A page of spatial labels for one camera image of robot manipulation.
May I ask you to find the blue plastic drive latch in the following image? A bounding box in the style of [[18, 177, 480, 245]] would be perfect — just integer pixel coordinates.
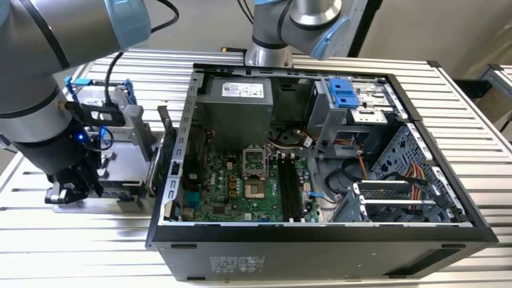
[[327, 77, 358, 109]]

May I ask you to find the thick black cable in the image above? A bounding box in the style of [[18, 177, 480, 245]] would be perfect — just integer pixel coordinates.
[[104, 0, 180, 107]]

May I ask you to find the black frame post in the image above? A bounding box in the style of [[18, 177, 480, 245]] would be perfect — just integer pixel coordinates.
[[351, 0, 384, 58]]

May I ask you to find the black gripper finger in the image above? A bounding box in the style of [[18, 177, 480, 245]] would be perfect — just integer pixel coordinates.
[[82, 155, 106, 199], [43, 167, 91, 206]]

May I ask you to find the metal socket cover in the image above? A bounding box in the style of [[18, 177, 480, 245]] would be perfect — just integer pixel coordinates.
[[242, 145, 268, 180]]

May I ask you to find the black wire loop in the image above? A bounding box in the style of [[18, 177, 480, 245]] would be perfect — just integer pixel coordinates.
[[324, 161, 362, 196]]

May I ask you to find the grey metal drive cage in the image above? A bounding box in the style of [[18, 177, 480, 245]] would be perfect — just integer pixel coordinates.
[[307, 76, 410, 158]]

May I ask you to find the yellow red wire bundle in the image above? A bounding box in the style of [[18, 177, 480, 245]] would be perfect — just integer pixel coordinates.
[[399, 163, 427, 202]]

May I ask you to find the locking lever wire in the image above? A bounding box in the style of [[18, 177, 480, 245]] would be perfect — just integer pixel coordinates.
[[263, 149, 278, 176]]

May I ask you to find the orange wire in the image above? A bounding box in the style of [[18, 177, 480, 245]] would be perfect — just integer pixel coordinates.
[[358, 151, 370, 181]]

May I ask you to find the grey disk bay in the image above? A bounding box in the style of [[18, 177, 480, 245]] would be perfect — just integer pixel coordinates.
[[331, 179, 454, 223]]

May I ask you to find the green motherboard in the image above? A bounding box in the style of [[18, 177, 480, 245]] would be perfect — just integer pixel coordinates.
[[179, 149, 322, 223]]

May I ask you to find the hard disk in blue carrier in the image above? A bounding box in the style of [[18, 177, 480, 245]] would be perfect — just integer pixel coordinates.
[[63, 76, 139, 145]]

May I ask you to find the CPU socket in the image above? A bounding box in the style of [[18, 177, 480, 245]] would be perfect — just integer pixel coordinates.
[[243, 179, 268, 200]]

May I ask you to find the grey parts rack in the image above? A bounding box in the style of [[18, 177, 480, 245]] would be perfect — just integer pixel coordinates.
[[52, 104, 170, 215]]

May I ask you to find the thin blue cable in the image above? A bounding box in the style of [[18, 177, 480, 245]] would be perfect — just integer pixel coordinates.
[[98, 125, 116, 151]]

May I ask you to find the green graphics card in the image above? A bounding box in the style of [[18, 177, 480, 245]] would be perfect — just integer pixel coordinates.
[[146, 104, 179, 197]]

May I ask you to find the black round fan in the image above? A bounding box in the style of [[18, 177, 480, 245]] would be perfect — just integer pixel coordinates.
[[274, 127, 307, 148]]

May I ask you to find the grey power supply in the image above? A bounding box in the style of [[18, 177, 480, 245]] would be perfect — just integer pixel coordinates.
[[195, 76, 275, 151]]

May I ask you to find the black PC case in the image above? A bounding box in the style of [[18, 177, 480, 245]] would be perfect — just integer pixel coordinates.
[[144, 62, 500, 283]]

